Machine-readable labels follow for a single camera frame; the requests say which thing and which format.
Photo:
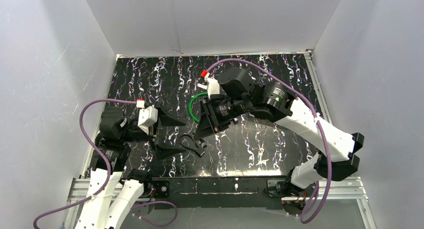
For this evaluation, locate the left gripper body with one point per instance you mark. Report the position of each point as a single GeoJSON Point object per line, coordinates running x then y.
{"type": "Point", "coordinates": [156, 131]}

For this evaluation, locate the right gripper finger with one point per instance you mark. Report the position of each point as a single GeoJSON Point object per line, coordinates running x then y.
{"type": "Point", "coordinates": [205, 128]}
{"type": "Point", "coordinates": [205, 109]}

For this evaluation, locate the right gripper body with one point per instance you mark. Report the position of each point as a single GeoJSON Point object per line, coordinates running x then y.
{"type": "Point", "coordinates": [208, 114]}

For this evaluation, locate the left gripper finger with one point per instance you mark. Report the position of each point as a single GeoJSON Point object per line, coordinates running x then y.
{"type": "Point", "coordinates": [163, 151]}
{"type": "Point", "coordinates": [166, 120]}

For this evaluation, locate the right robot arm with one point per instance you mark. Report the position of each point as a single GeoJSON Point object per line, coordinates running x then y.
{"type": "Point", "coordinates": [235, 93]}

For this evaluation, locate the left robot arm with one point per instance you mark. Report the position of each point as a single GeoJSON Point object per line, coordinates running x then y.
{"type": "Point", "coordinates": [111, 196]}

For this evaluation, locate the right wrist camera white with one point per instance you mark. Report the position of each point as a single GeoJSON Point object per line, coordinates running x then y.
{"type": "Point", "coordinates": [208, 83]}

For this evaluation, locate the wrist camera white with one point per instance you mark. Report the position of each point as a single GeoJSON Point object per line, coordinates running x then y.
{"type": "Point", "coordinates": [147, 116]}
{"type": "Point", "coordinates": [208, 83]}

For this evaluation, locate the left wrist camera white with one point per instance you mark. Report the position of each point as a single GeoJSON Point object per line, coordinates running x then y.
{"type": "Point", "coordinates": [147, 116]}

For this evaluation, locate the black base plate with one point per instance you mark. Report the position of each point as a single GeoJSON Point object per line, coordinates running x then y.
{"type": "Point", "coordinates": [222, 192]}

